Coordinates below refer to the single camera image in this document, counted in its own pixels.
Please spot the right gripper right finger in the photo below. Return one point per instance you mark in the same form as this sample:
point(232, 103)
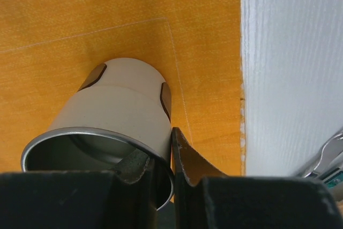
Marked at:
point(205, 197)

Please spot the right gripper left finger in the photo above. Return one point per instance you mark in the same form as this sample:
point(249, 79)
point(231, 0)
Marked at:
point(122, 197)

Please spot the metal cup with beige sleeve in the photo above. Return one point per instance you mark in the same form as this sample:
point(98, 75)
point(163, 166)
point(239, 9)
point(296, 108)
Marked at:
point(124, 105)

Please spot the orange cartoon mouse placemat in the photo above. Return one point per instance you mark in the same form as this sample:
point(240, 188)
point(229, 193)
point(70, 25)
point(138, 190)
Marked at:
point(48, 48)

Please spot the fork with teal handle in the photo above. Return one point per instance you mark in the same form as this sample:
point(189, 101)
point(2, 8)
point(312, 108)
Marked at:
point(326, 165)

